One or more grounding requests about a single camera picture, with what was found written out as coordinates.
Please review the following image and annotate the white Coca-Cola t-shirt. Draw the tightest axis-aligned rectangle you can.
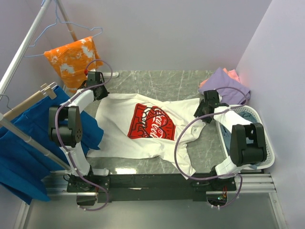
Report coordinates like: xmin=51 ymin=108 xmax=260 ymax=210
xmin=87 ymin=94 xmax=205 ymax=176

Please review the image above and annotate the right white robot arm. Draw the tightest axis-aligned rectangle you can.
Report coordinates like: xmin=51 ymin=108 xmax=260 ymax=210
xmin=194 ymin=90 xmax=267 ymax=190

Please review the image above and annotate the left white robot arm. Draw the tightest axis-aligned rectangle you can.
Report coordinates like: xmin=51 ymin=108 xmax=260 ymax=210
xmin=49 ymin=69 xmax=109 ymax=192

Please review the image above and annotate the orange white tie-dye garment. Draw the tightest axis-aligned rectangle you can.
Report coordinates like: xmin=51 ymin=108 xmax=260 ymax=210
xmin=44 ymin=36 xmax=103 ymax=93

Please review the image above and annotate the folded purple t-shirt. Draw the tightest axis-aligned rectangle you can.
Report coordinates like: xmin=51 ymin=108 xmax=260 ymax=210
xmin=198 ymin=68 xmax=250 ymax=105

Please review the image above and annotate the blue-grey garment in basket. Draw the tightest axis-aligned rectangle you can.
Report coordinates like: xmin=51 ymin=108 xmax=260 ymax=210
xmin=220 ymin=111 xmax=258 ymax=157

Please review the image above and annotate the folded pink t-shirt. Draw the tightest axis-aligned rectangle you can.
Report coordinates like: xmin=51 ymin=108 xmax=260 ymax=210
xmin=199 ymin=68 xmax=240 ymax=87

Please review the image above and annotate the wooden clip hanger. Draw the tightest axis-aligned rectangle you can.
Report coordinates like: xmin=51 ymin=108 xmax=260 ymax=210
xmin=4 ymin=82 xmax=58 ymax=121

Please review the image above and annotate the white laundry basket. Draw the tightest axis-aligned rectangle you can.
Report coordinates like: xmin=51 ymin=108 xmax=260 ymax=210
xmin=216 ymin=105 xmax=275 ymax=171

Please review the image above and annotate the metal clothes rack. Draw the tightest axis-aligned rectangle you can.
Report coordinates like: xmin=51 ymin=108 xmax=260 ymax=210
xmin=0 ymin=0 xmax=120 ymax=171

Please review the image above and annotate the blue hanging garment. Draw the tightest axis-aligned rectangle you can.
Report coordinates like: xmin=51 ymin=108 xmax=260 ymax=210
xmin=0 ymin=85 xmax=104 ymax=205

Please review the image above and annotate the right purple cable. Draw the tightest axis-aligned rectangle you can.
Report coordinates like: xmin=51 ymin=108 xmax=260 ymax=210
xmin=173 ymin=87 xmax=250 ymax=210

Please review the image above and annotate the purple cable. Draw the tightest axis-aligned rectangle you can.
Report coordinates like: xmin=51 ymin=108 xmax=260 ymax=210
xmin=173 ymin=87 xmax=250 ymax=210
xmin=55 ymin=59 xmax=113 ymax=212

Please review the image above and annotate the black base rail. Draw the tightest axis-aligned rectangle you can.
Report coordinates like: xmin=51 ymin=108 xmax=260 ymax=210
xmin=67 ymin=174 xmax=237 ymax=206

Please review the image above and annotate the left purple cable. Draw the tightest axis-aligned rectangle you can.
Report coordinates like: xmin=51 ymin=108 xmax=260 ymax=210
xmin=55 ymin=59 xmax=113 ymax=212

